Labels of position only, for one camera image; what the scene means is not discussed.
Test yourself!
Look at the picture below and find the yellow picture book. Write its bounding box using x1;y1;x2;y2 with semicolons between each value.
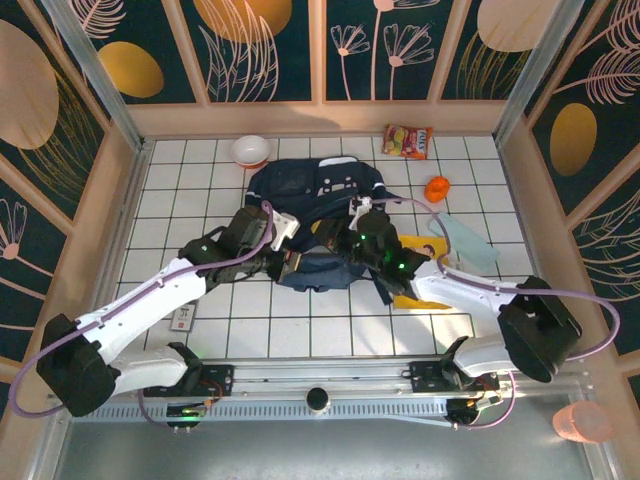
391;233;450;312

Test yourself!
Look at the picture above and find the navy blue student backpack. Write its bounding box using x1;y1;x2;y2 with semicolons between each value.
244;155;402;307

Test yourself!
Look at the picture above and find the light teal pouch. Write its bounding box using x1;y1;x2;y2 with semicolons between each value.
425;210;502;274

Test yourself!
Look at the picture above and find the red fruit candy bag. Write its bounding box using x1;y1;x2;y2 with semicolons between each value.
382;123;434;161

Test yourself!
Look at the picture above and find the small orange round object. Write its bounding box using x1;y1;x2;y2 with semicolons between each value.
423;175;452;203

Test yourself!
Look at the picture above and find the white bowl with orange rim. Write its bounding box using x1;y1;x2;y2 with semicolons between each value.
230;134;272;171

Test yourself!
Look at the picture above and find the small white card with red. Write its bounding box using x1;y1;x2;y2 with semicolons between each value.
169;302;198;334

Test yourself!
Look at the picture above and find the black round knob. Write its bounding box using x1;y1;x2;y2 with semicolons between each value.
305;385;332;417

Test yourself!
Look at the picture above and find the pink translucent cup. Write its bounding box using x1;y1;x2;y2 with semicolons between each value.
551;399;615;445

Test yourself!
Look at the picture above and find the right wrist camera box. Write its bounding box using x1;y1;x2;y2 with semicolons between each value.
347;196;375;232

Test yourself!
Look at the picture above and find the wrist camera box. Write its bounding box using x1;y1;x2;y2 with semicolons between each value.
347;196;375;232
268;211;302;251

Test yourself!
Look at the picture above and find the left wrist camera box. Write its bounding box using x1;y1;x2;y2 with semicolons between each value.
268;211;302;251

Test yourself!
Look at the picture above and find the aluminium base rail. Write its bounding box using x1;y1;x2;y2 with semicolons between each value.
49;353;596;400

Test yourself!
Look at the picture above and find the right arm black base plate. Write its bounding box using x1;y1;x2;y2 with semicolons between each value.
408;360;501;396

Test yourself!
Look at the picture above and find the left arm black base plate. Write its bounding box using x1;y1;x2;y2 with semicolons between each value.
143;363;236;399

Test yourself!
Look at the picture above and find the slotted metal cable tray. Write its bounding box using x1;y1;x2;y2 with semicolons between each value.
69;399;451;424

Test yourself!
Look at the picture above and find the aluminium frame post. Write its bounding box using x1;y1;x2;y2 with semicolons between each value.
39;0;147;151
493;0;586;146

